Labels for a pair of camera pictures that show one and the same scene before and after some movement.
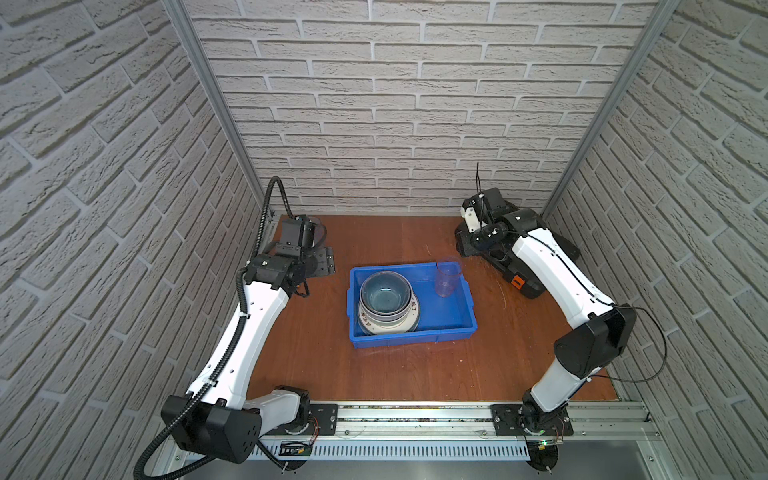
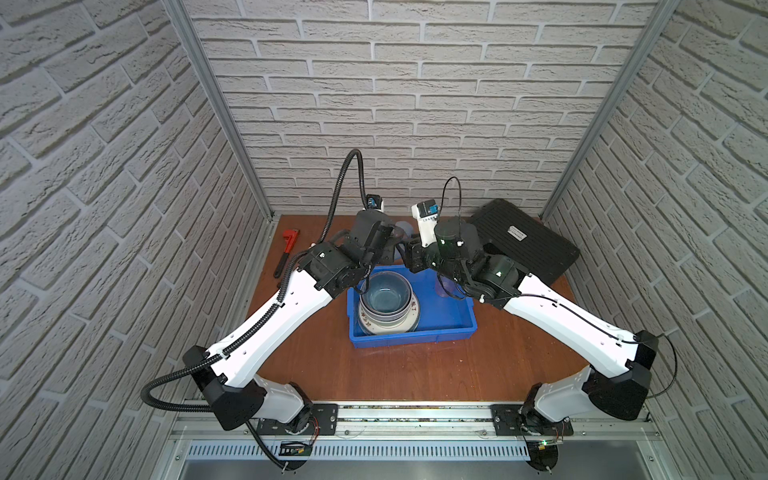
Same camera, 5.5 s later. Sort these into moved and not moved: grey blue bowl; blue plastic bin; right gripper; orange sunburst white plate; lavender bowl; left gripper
Moved: right gripper; left gripper
Not moved: grey blue bowl; orange sunburst white plate; blue plastic bin; lavender bowl
